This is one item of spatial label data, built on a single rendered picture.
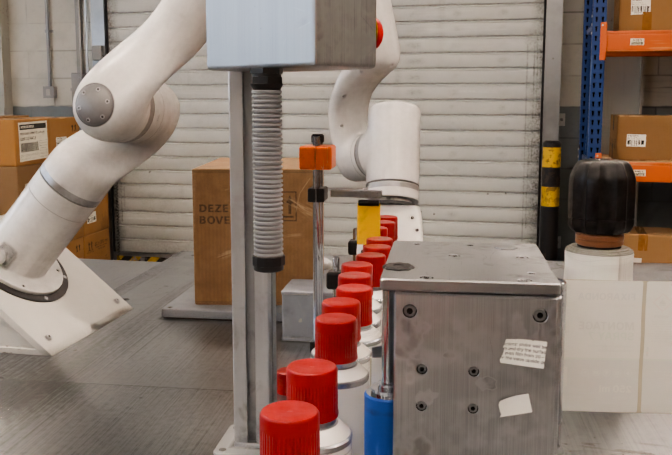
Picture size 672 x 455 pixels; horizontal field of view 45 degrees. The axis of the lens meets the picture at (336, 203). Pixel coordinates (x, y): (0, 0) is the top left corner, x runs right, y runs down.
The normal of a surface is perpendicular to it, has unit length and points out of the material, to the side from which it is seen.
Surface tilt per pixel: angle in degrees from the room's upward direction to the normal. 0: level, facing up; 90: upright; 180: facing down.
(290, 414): 3
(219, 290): 90
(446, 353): 90
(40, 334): 40
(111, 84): 66
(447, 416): 90
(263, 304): 90
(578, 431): 0
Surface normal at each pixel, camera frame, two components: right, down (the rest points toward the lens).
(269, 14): -0.68, 0.10
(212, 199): -0.04, 0.13
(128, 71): 0.06, -0.29
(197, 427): 0.00, -0.99
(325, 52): 0.73, 0.09
